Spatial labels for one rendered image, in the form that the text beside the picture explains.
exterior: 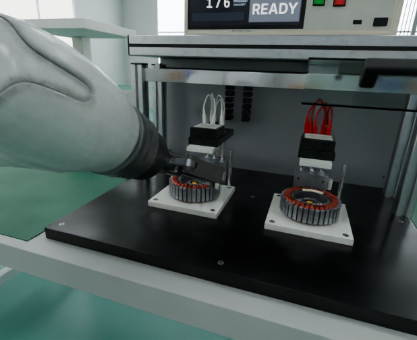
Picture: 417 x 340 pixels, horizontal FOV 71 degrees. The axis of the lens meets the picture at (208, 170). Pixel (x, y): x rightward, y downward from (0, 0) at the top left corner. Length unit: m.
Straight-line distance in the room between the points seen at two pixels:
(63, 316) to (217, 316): 1.18
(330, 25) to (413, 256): 0.45
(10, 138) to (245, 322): 0.34
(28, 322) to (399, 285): 1.41
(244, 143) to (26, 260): 0.58
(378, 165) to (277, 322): 0.55
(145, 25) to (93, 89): 7.86
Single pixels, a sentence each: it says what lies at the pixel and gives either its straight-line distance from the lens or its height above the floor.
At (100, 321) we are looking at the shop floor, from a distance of 1.49.
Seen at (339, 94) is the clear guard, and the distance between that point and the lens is 0.41.
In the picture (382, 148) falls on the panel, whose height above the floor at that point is 0.87.
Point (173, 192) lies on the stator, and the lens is 0.61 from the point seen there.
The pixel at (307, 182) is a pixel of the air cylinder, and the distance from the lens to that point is 0.72.
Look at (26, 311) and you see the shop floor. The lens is 1.65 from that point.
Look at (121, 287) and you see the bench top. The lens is 0.49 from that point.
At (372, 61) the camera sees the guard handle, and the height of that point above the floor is 1.06.
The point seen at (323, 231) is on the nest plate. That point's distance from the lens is 0.56.
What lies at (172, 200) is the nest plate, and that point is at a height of 0.78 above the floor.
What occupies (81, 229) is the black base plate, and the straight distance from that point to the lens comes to 0.57.
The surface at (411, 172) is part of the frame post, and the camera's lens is 0.70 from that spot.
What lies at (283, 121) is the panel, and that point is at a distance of 0.82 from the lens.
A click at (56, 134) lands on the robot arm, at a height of 0.99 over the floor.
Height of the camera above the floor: 1.04
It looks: 19 degrees down
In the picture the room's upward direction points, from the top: 2 degrees clockwise
